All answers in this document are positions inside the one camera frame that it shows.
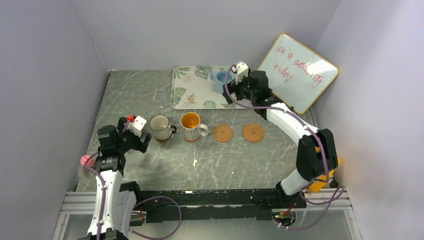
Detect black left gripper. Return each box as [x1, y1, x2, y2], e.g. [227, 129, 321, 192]
[115, 117, 151, 153]

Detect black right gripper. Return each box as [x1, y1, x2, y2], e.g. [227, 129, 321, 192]
[222, 72, 257, 105]

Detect light blue mug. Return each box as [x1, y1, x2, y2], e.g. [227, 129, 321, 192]
[210, 70, 228, 94]

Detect white mug black rim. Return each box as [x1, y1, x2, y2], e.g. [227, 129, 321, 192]
[149, 114, 177, 139]

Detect smooth wooden coaster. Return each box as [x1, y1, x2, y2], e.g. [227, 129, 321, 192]
[153, 134, 172, 143]

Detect yellow-inside patterned mug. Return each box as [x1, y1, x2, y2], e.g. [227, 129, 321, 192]
[180, 112, 210, 143]

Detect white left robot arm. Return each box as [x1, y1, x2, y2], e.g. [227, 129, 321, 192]
[84, 115, 152, 240]

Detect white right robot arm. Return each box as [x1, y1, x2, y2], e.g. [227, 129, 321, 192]
[222, 68, 339, 208]

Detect leaf-patterned white tray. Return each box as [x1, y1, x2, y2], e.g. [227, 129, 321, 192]
[170, 65, 240, 110]

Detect pink-capped bottle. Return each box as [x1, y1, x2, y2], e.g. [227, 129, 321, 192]
[80, 155, 95, 169]

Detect yellow-framed whiteboard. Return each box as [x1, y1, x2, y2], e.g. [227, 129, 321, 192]
[258, 33, 340, 114]

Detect yellow plastic bin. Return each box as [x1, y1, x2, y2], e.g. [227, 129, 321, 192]
[306, 147, 342, 193]

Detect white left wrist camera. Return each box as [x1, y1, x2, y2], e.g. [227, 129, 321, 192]
[127, 115, 147, 137]

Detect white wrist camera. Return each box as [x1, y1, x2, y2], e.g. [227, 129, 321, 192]
[127, 115, 147, 137]
[231, 61, 250, 85]

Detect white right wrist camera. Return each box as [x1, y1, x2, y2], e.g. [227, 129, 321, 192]
[231, 61, 250, 85]

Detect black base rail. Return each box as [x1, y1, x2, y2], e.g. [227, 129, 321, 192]
[119, 183, 307, 223]

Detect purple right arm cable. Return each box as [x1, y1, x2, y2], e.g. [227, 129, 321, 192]
[224, 64, 345, 231]

